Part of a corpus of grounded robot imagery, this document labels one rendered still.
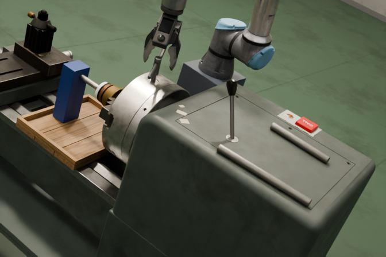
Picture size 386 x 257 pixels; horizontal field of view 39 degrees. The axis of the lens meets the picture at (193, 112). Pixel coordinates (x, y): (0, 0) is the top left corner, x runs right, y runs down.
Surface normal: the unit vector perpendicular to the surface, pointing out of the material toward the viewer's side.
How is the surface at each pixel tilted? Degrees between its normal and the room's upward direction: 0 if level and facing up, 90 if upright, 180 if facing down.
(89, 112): 0
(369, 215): 0
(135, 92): 37
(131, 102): 48
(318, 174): 0
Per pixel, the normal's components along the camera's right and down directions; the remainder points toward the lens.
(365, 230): 0.29, -0.83
